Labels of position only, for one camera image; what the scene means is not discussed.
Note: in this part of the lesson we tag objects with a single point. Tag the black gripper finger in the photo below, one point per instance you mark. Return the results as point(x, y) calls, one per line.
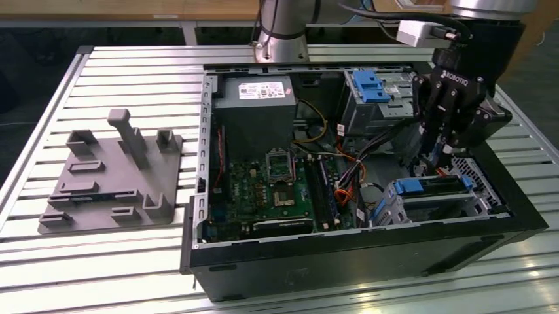
point(487, 124)
point(432, 111)

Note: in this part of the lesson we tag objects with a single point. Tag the hard disk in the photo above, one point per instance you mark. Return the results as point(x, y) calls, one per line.
point(408, 186)

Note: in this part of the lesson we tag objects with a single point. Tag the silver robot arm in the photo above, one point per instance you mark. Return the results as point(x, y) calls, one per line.
point(283, 32)

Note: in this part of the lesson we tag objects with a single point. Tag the grey metal disk bay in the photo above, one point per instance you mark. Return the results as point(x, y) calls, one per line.
point(440, 197)

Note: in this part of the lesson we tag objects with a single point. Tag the black RAM slot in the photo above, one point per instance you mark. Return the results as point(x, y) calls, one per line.
point(330, 193)
point(318, 193)

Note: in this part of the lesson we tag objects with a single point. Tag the grey metal drive cage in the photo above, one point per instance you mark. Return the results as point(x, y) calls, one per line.
point(392, 111)

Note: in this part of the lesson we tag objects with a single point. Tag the CPU socket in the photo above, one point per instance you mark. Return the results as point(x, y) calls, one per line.
point(279, 167)

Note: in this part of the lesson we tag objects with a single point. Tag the grey power supply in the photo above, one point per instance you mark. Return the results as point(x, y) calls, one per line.
point(254, 124)

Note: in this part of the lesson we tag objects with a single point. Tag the black graphics card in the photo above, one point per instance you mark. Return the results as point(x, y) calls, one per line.
point(283, 227)

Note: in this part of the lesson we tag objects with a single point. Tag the green motherboard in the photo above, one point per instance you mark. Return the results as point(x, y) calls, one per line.
point(244, 189)

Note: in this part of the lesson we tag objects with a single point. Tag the black PC case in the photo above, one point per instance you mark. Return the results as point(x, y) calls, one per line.
point(350, 261)

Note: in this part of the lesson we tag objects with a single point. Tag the grey parts rack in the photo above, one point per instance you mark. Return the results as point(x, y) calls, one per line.
point(114, 183)

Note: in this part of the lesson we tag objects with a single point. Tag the green RAM stick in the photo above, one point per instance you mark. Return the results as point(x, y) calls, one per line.
point(93, 198)

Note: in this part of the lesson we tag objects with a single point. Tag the blue plastic drive bracket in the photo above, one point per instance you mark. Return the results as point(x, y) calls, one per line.
point(371, 86)

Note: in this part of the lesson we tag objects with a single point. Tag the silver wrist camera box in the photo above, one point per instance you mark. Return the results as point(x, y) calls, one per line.
point(412, 32)

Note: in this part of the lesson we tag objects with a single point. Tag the wooden desk grey frame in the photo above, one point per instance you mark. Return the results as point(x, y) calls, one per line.
point(109, 8)

